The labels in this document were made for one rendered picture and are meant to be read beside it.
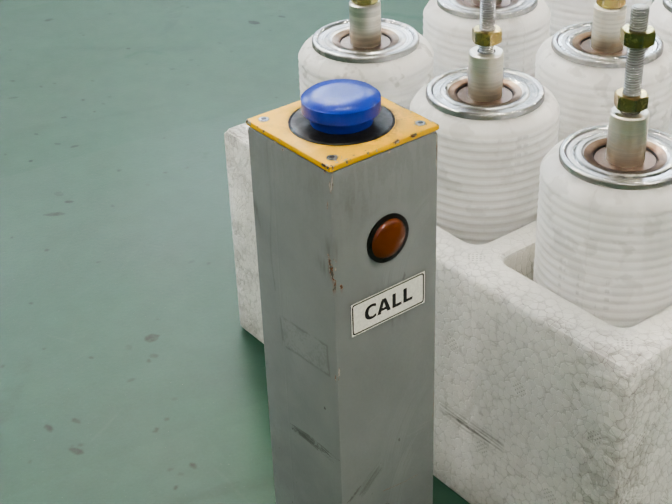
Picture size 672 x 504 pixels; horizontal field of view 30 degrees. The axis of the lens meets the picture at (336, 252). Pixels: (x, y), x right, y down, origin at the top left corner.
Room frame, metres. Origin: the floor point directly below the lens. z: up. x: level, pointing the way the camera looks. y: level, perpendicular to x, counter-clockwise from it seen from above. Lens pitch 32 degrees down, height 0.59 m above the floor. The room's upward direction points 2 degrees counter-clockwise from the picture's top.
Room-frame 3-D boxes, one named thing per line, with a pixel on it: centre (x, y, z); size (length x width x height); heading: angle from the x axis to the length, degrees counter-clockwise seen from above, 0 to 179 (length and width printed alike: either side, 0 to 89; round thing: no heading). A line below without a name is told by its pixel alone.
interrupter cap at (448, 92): (0.73, -0.10, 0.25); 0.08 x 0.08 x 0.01
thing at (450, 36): (0.90, -0.12, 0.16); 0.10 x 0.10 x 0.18
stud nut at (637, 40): (0.64, -0.17, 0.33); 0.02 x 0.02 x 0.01; 30
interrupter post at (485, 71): (0.73, -0.10, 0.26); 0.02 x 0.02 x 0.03
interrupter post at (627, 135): (0.64, -0.17, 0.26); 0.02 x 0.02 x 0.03
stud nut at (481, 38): (0.73, -0.10, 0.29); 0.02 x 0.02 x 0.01; 65
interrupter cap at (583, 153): (0.64, -0.17, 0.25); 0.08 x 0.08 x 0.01
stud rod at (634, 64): (0.64, -0.17, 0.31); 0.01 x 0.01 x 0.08
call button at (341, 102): (0.57, -0.01, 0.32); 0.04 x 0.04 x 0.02
